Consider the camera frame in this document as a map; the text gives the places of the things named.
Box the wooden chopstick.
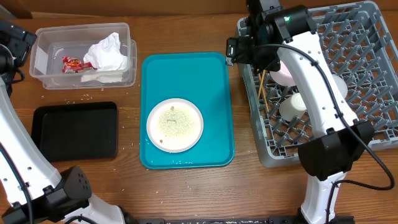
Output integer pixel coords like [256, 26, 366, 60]
[263, 90, 269, 113]
[257, 70, 267, 99]

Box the pink bowl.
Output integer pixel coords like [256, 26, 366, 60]
[269, 61, 296, 87]

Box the pale green cup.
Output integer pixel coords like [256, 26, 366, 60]
[279, 93, 307, 121]

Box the grey-green small bowl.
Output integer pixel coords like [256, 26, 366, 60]
[332, 75, 348, 98]

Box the white plate with rice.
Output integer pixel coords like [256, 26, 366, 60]
[146, 98, 204, 153]

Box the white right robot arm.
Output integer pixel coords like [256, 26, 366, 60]
[226, 0, 374, 223]

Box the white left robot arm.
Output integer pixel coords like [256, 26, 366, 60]
[1, 20, 136, 223]

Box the teal plastic tray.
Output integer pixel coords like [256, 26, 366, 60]
[139, 52, 235, 169]

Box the crumpled white tissue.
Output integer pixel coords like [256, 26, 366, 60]
[81, 32, 127, 83]

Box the red snack wrapper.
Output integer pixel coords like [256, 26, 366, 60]
[62, 57, 96, 73]

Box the black tray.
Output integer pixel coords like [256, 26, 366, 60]
[31, 101, 118, 162]

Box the clear plastic bin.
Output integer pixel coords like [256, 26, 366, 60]
[29, 22, 137, 90]

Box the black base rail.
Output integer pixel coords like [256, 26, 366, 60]
[138, 216, 298, 224]

